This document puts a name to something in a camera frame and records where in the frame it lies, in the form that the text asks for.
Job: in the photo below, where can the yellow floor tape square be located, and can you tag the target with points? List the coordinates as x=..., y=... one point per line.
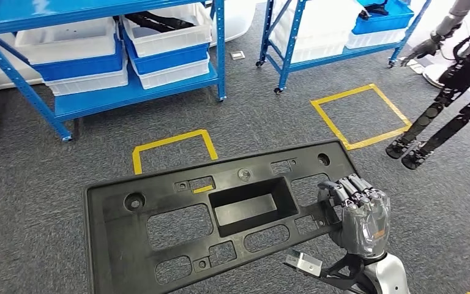
x=170, y=141
x=342, y=95

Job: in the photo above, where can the pale wrist camera on bracket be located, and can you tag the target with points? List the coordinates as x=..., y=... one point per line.
x=304, y=263

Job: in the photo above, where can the black plastic part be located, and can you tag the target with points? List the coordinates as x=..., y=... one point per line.
x=154, y=22
x=375, y=8

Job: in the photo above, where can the blue metal shelf rack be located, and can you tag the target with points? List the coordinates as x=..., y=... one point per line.
x=288, y=50
x=56, y=12

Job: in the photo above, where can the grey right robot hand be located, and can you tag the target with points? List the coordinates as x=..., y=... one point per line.
x=364, y=227

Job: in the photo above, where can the black plastic plate bracket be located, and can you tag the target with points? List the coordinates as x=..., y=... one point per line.
x=113, y=243

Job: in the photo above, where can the black-legged humanoid robot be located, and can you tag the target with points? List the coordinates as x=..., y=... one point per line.
x=425, y=118

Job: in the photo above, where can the large white plastic bin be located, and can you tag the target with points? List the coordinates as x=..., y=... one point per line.
x=312, y=40

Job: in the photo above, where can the small grey floor plate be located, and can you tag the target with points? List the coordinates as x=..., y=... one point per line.
x=238, y=55

